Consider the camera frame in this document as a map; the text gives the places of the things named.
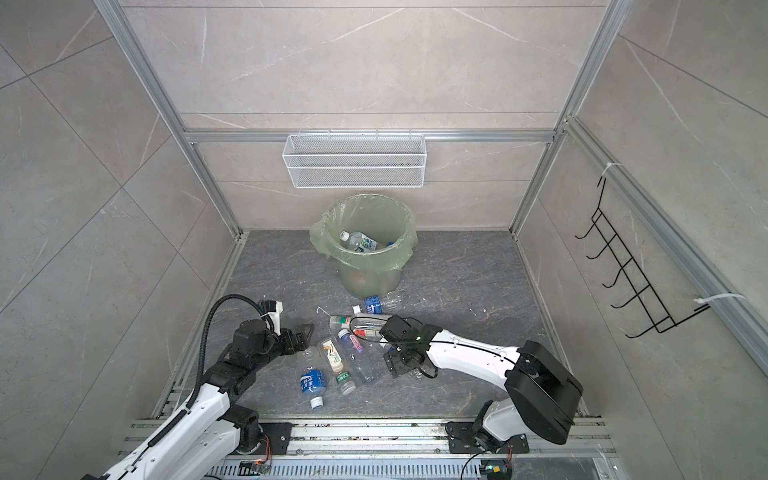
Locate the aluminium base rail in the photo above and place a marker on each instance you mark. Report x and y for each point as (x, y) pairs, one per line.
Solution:
(370, 449)

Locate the white wire wall basket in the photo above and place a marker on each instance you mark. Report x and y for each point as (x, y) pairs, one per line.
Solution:
(366, 160)

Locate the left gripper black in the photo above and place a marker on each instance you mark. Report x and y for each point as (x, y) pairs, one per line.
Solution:
(302, 340)

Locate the Pocari bottle near bin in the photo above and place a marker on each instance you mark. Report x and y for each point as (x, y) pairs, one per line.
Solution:
(379, 304)

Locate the Ganten bottle purple label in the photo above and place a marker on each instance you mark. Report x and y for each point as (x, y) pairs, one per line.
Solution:
(359, 362)

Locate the Pocari bottle front blue label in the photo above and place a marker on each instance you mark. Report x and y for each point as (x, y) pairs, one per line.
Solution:
(312, 380)

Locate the square clear bottle green band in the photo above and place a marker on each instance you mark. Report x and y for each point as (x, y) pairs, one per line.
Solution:
(364, 325)

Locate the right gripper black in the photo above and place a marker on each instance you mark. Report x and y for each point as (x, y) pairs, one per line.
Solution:
(393, 363)

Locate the mesh bin with green bag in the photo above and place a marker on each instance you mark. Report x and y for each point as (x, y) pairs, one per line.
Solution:
(388, 221)

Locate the black wire hook rack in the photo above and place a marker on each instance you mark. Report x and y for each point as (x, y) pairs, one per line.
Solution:
(630, 271)

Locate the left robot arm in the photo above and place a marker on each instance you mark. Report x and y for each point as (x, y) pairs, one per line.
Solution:
(211, 425)

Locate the small green label bottle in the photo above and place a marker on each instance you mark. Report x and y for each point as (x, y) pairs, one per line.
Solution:
(345, 382)

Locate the bottle with green blue label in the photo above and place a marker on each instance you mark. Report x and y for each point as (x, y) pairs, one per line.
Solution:
(358, 242)

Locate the bottle with tan label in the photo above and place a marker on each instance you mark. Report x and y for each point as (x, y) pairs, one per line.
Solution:
(332, 355)

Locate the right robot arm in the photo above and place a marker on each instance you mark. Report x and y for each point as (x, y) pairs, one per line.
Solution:
(543, 395)

